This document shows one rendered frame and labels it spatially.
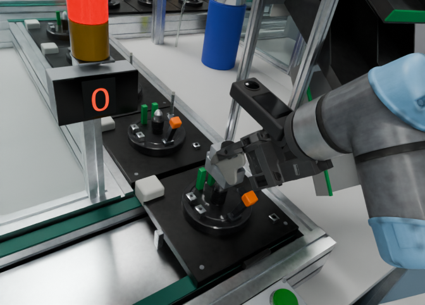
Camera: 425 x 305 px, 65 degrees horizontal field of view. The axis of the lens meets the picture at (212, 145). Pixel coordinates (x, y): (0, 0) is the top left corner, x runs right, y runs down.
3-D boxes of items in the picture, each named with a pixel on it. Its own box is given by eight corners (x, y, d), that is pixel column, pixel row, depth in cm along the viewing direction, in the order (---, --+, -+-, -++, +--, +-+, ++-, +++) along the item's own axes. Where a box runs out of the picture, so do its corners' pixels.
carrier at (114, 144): (222, 159, 83) (231, 116, 76) (131, 190, 70) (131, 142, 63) (174, 111, 98) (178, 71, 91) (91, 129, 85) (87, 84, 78)
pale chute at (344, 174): (360, 184, 77) (375, 183, 73) (315, 196, 72) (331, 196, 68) (333, 67, 79) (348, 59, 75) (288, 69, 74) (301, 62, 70)
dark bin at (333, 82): (392, 105, 67) (423, 82, 61) (344, 112, 61) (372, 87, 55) (329, 5, 77) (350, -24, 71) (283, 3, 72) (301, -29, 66)
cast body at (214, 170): (243, 182, 62) (251, 152, 57) (223, 190, 59) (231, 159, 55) (216, 155, 67) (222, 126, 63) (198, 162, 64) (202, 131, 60)
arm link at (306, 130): (306, 98, 37) (349, 87, 42) (279, 111, 41) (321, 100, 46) (331, 161, 37) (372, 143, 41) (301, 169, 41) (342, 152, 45)
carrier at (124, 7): (138, 16, 164) (139, -12, 157) (88, 18, 151) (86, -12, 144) (119, 1, 179) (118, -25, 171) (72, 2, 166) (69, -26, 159)
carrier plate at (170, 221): (296, 233, 68) (300, 226, 66) (197, 289, 55) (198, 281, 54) (226, 162, 82) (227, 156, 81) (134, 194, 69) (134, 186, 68)
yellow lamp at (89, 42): (115, 59, 47) (114, 24, 44) (78, 63, 45) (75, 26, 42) (102, 46, 50) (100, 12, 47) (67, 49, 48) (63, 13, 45)
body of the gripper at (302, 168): (249, 192, 50) (307, 179, 40) (229, 138, 51) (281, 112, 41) (284, 177, 55) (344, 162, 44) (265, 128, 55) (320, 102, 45)
